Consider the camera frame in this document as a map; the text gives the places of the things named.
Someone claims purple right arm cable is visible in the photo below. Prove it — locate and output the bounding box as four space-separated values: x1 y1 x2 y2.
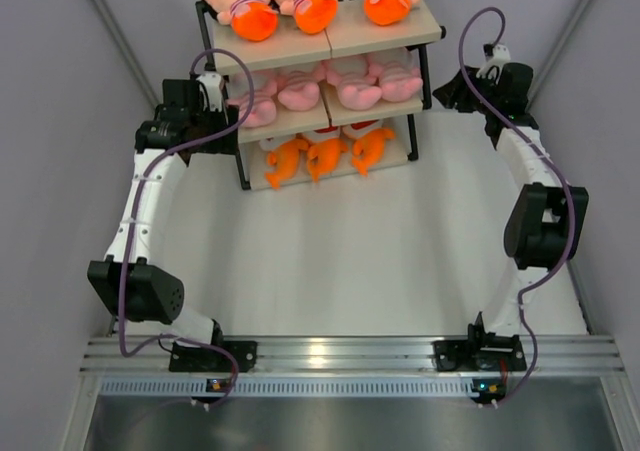
457 6 577 402

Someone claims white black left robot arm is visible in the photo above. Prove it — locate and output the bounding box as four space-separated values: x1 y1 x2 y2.
87 72 238 371

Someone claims white slotted cable duct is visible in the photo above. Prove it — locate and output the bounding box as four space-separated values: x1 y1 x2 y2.
100 377 479 398

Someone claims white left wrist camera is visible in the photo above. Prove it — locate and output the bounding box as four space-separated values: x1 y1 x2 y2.
196 71 225 112

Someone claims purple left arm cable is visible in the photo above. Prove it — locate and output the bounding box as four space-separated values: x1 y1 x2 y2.
118 47 259 358

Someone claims orange shark plush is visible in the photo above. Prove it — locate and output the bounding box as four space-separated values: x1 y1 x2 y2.
301 126 349 182
341 120 396 176
258 135 310 189

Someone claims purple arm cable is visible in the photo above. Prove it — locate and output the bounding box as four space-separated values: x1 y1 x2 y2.
457 6 577 402
118 47 259 358

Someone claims aluminium mounting rail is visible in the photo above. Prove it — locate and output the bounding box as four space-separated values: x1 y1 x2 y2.
80 335 624 375

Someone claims beige black three-tier shelf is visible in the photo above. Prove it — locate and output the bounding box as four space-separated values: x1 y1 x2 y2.
196 0 446 190

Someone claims pink striped plush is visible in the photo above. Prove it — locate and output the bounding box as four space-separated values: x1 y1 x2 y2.
276 62 325 112
228 71 277 128
366 47 424 103
323 55 382 111

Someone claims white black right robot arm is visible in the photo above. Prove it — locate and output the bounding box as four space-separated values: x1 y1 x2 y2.
433 62 589 372

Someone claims black-haired boy doll plush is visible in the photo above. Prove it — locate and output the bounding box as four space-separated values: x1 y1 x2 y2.
204 0 278 42

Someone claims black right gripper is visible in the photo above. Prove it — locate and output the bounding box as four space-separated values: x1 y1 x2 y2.
431 66 499 117

